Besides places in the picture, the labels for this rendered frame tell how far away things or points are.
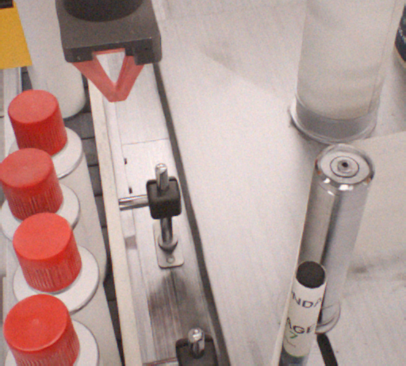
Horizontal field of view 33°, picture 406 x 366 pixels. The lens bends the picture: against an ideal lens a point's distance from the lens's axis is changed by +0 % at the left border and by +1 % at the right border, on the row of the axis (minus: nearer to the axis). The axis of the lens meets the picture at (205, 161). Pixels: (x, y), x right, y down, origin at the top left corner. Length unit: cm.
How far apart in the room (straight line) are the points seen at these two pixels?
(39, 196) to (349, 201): 19
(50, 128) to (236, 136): 29
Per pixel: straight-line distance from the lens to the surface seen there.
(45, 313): 36
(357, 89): 65
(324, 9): 60
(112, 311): 59
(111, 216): 60
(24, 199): 42
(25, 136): 45
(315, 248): 48
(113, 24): 47
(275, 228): 63
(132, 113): 80
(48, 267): 38
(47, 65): 68
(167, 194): 60
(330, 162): 44
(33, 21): 65
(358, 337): 58
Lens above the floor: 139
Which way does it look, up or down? 49 degrees down
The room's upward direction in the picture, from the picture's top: 1 degrees counter-clockwise
